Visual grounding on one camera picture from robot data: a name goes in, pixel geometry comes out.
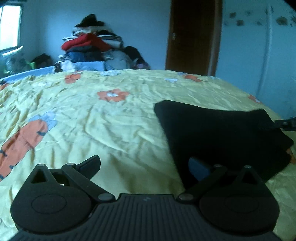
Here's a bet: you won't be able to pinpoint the window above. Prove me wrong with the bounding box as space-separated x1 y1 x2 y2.
0 1 23 51

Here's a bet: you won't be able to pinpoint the black pants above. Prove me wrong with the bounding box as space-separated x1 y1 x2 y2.
154 100 293 200

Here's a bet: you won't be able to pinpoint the black bag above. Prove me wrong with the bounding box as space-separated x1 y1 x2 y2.
31 53 53 69

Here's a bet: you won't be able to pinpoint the floral pillow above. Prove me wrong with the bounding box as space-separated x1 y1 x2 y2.
3 52 26 69

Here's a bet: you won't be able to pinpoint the brown wooden door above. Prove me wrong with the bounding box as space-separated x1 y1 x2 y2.
165 0 223 76

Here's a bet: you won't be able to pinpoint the pile of clothes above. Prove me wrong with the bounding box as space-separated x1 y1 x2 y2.
59 14 150 70

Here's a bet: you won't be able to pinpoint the white wardrobe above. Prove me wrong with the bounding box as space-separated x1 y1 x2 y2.
216 1 295 118

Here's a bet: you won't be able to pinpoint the yellow carrot print bedsheet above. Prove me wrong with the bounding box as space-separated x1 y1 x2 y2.
1 70 295 240

